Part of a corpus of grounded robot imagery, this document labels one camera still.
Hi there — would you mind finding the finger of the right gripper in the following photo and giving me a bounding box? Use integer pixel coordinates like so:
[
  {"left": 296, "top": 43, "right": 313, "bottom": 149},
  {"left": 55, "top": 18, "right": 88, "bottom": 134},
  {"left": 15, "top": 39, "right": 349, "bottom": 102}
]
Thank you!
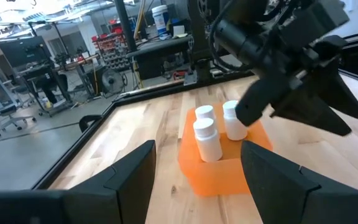
[
  {"left": 314, "top": 58, "right": 358, "bottom": 119},
  {"left": 270, "top": 89, "right": 353, "bottom": 137}
]

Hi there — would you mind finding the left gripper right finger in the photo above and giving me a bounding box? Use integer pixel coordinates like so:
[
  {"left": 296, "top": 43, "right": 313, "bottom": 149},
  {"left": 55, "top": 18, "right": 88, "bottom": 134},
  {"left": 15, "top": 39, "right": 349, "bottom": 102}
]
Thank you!
[{"left": 240, "top": 140, "right": 358, "bottom": 224}]

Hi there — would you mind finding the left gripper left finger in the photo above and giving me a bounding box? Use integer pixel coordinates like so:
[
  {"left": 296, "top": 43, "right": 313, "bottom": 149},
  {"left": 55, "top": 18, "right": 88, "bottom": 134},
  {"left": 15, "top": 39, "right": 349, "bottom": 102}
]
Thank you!
[{"left": 62, "top": 139, "right": 157, "bottom": 224}]

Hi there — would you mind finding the white pill bottle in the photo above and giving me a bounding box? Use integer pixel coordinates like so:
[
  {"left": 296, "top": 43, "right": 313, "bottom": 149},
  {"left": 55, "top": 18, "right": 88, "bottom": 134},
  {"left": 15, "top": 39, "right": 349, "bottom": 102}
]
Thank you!
[
  {"left": 193, "top": 117, "right": 224, "bottom": 164},
  {"left": 222, "top": 100, "right": 249, "bottom": 142},
  {"left": 194, "top": 105, "right": 221, "bottom": 138}
]

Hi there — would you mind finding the orange plastic basket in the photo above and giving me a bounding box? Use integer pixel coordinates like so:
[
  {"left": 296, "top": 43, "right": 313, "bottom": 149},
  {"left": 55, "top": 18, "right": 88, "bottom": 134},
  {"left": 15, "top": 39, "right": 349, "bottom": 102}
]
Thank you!
[{"left": 178, "top": 102, "right": 274, "bottom": 198}]

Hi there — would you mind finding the round floor fan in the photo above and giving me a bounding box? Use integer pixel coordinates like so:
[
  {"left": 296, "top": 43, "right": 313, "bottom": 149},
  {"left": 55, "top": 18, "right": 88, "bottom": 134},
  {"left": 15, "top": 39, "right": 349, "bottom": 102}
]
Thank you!
[{"left": 101, "top": 68, "right": 125, "bottom": 95}]

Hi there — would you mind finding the small white box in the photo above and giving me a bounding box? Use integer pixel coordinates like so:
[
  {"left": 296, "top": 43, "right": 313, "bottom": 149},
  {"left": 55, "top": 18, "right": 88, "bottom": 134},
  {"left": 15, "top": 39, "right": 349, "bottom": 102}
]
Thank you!
[{"left": 172, "top": 24, "right": 186, "bottom": 38}]

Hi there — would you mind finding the cluttered equipment cart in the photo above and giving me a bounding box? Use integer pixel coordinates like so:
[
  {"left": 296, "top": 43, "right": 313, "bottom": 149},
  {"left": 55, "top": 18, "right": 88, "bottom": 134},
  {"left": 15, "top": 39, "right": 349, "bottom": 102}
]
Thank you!
[{"left": 14, "top": 54, "right": 101, "bottom": 118}]

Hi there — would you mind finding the white bucket with blue label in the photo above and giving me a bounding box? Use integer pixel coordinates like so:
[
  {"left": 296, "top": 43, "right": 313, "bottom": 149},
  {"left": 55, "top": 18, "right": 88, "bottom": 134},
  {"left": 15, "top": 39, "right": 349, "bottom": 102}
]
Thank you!
[{"left": 151, "top": 4, "right": 170, "bottom": 37}]

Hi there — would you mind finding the black workbench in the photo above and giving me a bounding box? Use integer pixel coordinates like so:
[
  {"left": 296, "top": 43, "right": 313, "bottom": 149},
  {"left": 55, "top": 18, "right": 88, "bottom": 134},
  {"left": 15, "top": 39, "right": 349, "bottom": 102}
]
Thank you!
[{"left": 126, "top": 35, "right": 196, "bottom": 80}]

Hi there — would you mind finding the red parts bin rack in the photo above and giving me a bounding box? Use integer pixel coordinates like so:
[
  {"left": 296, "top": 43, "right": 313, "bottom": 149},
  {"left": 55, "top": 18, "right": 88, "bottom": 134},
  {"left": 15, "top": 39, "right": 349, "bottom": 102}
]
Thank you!
[{"left": 91, "top": 32, "right": 131, "bottom": 71}]

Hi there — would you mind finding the black building column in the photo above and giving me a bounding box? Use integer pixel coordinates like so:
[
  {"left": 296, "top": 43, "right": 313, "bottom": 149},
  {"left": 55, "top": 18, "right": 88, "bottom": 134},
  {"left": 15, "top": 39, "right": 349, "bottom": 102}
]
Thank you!
[{"left": 113, "top": 0, "right": 138, "bottom": 54}]

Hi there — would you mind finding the black monitor screen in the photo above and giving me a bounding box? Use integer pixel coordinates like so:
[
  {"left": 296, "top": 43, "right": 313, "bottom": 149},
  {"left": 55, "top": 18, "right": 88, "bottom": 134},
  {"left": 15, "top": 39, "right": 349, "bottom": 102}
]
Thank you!
[{"left": 0, "top": 35, "right": 53, "bottom": 68}]

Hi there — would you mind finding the black aluminium table frame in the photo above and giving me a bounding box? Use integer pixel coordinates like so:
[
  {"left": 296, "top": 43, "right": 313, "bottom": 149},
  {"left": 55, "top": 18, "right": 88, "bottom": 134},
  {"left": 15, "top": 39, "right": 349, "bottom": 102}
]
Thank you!
[{"left": 31, "top": 68, "right": 358, "bottom": 192}]

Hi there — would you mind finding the black frame clamp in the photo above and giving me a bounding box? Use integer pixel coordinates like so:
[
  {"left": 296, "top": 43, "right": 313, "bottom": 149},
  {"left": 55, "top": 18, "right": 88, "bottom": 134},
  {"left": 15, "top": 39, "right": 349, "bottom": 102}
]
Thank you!
[{"left": 78, "top": 114, "right": 104, "bottom": 133}]

